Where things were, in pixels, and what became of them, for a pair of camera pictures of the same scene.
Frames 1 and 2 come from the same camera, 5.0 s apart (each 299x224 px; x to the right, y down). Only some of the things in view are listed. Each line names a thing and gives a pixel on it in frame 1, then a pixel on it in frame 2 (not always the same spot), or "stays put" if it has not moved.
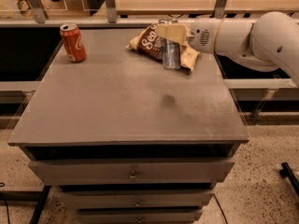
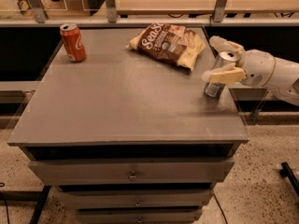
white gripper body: (203, 35) → (259, 69)
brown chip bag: (149, 43) stays put
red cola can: (74, 42) stays put
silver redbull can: (171, 54) → (228, 57)
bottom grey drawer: (138, 216) stays put
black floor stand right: (288, 172) stays put
